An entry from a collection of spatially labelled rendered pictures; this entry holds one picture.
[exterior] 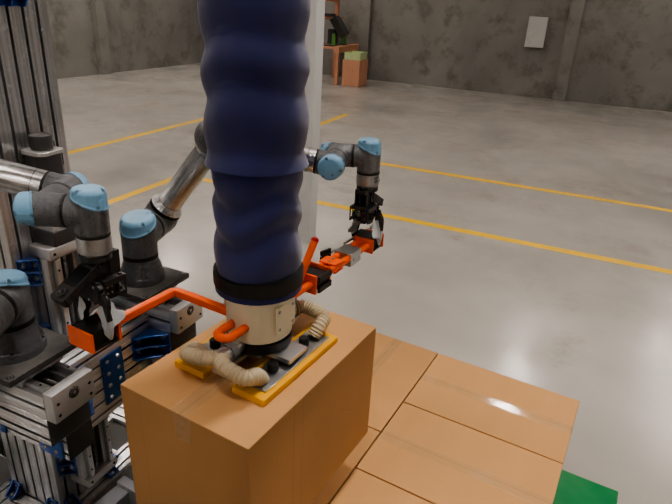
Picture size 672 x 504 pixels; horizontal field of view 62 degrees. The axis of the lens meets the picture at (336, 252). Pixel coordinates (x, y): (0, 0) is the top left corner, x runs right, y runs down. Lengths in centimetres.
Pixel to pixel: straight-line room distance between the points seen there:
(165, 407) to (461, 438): 115
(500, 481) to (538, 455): 21
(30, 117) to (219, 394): 95
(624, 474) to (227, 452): 220
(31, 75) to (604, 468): 283
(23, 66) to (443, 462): 176
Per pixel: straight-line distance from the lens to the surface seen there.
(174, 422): 141
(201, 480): 146
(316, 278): 160
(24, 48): 182
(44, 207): 136
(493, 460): 212
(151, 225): 195
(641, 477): 316
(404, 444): 210
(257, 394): 138
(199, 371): 147
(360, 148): 180
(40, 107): 185
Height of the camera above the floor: 195
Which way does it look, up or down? 24 degrees down
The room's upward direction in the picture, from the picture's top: 3 degrees clockwise
